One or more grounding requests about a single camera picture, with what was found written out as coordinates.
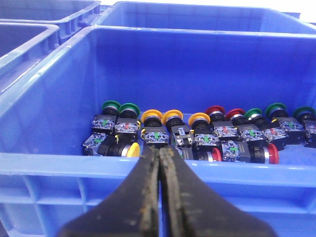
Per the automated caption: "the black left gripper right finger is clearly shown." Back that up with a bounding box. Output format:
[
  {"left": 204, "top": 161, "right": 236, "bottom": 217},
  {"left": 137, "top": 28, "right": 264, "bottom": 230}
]
[{"left": 159, "top": 148, "right": 277, "bottom": 237}]

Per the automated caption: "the blue crate behind source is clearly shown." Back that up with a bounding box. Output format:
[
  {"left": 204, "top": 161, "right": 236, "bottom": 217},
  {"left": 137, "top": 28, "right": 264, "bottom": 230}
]
[{"left": 94, "top": 1, "right": 316, "bottom": 35}]

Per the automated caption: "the blue crate far left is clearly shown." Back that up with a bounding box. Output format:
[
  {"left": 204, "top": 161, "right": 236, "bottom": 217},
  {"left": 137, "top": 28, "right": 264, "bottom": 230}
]
[{"left": 0, "top": 22, "right": 59, "bottom": 93}]

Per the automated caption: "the green mushroom push button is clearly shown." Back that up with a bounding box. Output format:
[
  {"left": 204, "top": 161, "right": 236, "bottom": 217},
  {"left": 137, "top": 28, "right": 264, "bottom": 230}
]
[{"left": 91, "top": 100, "right": 120, "bottom": 135}]

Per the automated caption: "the yellow button lying down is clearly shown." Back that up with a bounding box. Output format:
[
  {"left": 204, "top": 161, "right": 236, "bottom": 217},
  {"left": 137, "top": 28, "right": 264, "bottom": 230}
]
[{"left": 82, "top": 132, "right": 141, "bottom": 158}]

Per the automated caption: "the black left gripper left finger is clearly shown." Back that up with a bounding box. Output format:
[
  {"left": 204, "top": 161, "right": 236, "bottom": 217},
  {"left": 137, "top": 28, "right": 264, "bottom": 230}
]
[{"left": 57, "top": 148, "right": 159, "bottom": 237}]

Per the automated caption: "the red button lying small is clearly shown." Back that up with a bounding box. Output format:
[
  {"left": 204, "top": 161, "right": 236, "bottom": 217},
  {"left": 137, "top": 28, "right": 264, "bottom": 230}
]
[{"left": 176, "top": 147, "right": 222, "bottom": 163}]

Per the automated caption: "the blue source crate with buttons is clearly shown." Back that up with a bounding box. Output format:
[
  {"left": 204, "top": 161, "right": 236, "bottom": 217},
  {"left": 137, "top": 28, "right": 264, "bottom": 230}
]
[{"left": 0, "top": 26, "right": 316, "bottom": 237}]

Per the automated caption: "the green button far right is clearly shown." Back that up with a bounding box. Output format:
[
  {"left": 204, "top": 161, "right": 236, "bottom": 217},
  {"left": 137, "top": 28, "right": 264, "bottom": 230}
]
[{"left": 293, "top": 106, "right": 316, "bottom": 148}]

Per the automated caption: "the yellow button upright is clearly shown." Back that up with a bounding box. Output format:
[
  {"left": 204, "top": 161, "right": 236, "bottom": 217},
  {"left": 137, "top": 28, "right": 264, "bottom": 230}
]
[
  {"left": 161, "top": 109, "right": 193, "bottom": 148},
  {"left": 141, "top": 109, "right": 169, "bottom": 148},
  {"left": 188, "top": 113, "right": 219, "bottom": 152}
]

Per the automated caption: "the red button lying large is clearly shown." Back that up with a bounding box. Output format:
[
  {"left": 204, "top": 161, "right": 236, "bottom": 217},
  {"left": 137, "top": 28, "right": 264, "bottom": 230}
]
[{"left": 221, "top": 140, "right": 279, "bottom": 164}]

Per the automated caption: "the blue crate upper right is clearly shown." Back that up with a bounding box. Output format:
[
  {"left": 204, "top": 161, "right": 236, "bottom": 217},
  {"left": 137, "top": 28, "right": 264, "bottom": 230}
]
[{"left": 0, "top": 0, "right": 101, "bottom": 44}]

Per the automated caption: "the red button upright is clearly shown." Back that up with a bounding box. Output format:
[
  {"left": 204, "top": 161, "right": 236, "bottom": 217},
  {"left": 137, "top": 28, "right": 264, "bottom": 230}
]
[
  {"left": 225, "top": 108, "right": 267, "bottom": 147},
  {"left": 205, "top": 105, "right": 240, "bottom": 141}
]

